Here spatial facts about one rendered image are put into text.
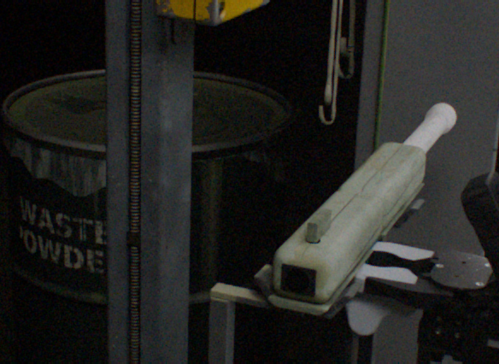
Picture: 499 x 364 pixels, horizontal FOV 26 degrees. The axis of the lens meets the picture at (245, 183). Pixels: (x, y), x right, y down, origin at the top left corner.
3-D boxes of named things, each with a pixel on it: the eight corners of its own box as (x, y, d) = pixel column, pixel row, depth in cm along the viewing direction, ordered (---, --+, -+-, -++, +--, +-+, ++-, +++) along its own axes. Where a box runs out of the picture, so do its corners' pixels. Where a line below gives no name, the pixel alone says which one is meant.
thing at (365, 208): (313, 504, 85) (331, 241, 77) (256, 489, 86) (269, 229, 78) (446, 274, 127) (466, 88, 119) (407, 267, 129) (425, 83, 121)
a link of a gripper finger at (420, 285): (361, 301, 85) (472, 317, 83) (362, 284, 85) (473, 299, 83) (369, 278, 90) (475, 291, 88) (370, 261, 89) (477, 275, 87)
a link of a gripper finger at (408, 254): (321, 302, 95) (419, 329, 91) (325, 240, 93) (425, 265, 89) (337, 289, 97) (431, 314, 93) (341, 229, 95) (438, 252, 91)
